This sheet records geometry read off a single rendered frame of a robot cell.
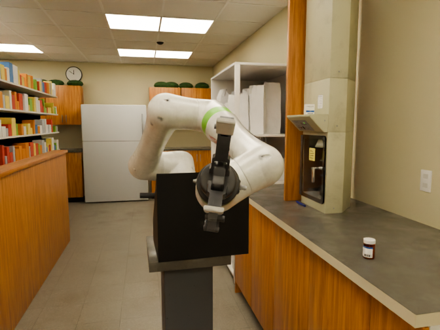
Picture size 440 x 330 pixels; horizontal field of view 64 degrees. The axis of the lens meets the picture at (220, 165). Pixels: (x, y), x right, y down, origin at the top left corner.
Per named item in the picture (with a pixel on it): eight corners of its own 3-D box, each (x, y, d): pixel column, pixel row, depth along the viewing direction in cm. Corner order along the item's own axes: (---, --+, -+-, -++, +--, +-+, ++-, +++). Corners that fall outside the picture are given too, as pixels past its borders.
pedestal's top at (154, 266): (148, 272, 132) (148, 262, 132) (146, 244, 163) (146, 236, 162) (231, 264, 140) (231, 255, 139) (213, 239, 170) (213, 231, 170)
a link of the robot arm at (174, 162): (159, 198, 153) (156, 163, 164) (193, 199, 159) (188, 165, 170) (165, 181, 144) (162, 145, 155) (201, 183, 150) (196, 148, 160)
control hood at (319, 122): (302, 131, 229) (303, 115, 227) (328, 131, 197) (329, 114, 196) (286, 131, 226) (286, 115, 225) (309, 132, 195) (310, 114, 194)
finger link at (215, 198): (208, 178, 67) (207, 184, 68) (201, 215, 58) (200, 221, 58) (228, 181, 67) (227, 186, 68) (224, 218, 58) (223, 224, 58)
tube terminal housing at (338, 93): (334, 200, 239) (339, 84, 230) (363, 211, 208) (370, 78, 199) (300, 201, 234) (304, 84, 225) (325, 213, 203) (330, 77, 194)
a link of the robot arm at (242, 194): (208, 220, 92) (188, 184, 93) (250, 198, 93) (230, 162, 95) (207, 219, 78) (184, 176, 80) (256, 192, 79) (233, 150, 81)
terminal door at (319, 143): (301, 194, 233) (302, 133, 228) (323, 205, 203) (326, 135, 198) (300, 194, 232) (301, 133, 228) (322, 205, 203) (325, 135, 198)
